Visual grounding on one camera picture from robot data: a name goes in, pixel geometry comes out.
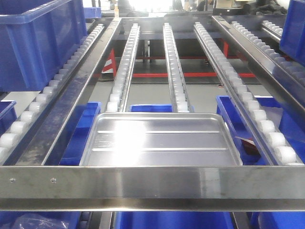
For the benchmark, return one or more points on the silver ribbed metal tray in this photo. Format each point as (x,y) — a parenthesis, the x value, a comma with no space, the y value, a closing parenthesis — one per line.
(134,139)

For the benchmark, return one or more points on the blue bin lower centre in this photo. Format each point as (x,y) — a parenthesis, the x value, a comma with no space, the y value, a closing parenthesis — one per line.
(151,108)

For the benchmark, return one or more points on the red white warning cone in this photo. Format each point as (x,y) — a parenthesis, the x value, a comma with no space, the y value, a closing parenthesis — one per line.
(110,65)

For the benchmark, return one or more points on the blue bin lower left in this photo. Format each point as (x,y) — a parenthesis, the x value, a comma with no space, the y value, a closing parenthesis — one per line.
(75,148)

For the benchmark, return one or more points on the blue bin bottom centre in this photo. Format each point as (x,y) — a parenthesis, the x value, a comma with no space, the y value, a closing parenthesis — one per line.
(173,220)

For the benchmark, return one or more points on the steel lane divider left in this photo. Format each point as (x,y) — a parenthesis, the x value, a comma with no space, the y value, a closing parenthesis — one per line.
(48,140)

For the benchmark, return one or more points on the steel lane divider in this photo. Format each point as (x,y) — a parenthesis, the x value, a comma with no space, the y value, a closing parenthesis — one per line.
(48,140)
(280,83)

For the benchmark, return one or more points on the far left white roller track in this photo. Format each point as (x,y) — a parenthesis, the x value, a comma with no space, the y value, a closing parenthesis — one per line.
(22,125)

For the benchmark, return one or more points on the large blue bin upper left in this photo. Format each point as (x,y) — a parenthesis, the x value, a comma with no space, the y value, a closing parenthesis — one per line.
(37,37)

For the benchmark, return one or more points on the blue bin lower right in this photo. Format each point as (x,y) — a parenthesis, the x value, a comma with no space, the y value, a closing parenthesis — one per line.
(250,155)

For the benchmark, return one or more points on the small blue bin left edge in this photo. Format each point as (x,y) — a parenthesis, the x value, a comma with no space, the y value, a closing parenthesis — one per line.
(7,114)

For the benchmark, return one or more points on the steel lane divider right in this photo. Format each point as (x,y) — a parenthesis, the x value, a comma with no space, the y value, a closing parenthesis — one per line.
(280,83)

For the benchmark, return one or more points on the blue bin bottom right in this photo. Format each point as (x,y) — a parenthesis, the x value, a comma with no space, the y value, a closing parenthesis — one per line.
(277,220)

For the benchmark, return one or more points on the far right white roller track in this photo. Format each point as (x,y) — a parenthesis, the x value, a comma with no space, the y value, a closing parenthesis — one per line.
(296,72)

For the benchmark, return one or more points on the blue bin upper right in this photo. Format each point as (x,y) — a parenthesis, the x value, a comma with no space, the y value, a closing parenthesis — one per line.
(293,37)

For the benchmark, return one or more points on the clear plastic bag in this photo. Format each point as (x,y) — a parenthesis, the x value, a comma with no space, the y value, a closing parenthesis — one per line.
(36,221)

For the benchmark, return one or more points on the blue bin bottom left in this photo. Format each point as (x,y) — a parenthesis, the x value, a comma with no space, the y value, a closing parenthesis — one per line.
(7,218)

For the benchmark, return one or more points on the steel front shelf rail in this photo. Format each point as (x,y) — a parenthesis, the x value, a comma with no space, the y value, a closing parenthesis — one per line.
(241,188)

